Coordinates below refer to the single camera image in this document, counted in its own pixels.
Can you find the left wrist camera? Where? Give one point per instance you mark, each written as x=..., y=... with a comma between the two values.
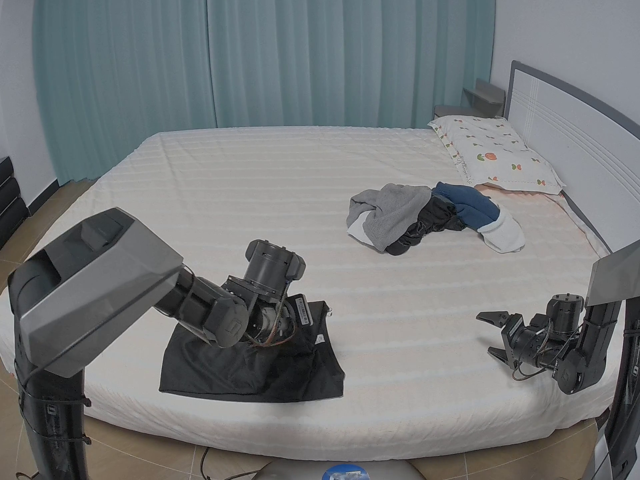
x=297, y=268

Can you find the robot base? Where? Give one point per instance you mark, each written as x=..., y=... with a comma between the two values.
x=300, y=472

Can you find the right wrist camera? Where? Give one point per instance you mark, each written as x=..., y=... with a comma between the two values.
x=539, y=322

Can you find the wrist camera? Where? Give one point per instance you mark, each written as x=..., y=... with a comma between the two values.
x=297, y=268
x=539, y=322

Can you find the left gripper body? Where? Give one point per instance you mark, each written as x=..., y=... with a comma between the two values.
x=295, y=318

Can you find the pile of clothes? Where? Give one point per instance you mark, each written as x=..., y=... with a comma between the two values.
x=415, y=213

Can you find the bed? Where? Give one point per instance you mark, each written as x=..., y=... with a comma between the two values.
x=300, y=193

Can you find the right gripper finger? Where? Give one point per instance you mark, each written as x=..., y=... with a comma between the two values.
x=495, y=318
x=500, y=354

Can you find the black T-shirt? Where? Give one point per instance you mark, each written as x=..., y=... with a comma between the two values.
x=260, y=368

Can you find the blue-green curtain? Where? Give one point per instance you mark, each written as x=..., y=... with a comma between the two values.
x=350, y=43
x=130, y=68

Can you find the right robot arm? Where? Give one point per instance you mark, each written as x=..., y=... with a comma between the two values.
x=607, y=308

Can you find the grey bedside table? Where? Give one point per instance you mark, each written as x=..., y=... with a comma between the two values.
x=475, y=100

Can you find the white printed pillow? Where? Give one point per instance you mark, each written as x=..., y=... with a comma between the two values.
x=500, y=153

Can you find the black chest of drawers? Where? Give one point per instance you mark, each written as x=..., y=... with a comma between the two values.
x=10, y=203

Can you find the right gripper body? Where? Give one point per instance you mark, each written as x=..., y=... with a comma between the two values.
x=522, y=343

